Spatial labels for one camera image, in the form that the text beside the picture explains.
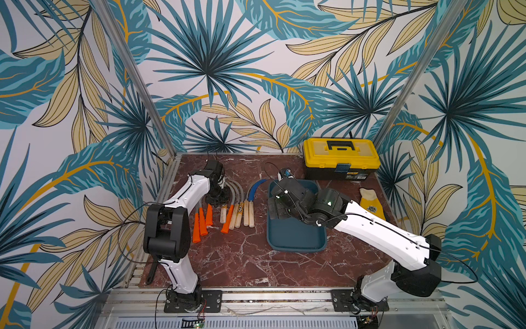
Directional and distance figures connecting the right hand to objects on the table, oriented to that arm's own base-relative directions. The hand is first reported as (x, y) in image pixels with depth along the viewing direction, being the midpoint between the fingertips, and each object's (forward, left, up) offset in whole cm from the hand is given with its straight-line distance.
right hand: (280, 201), depth 69 cm
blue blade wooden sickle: (+9, +11, -25) cm, 29 cm away
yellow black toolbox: (+28, -31, -10) cm, 42 cm away
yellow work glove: (+15, -46, -26) cm, 55 cm away
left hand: (+11, +22, -18) cm, 31 cm away
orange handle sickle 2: (+3, +22, -24) cm, 33 cm away
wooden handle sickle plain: (+11, +19, -25) cm, 33 cm away
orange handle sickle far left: (-1, +34, -24) cm, 42 cm away
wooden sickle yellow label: (+6, +23, -19) cm, 30 cm away
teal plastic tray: (-1, -8, -27) cm, 28 cm away
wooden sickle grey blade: (+11, +14, -25) cm, 30 cm away
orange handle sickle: (+9, +30, -26) cm, 41 cm away
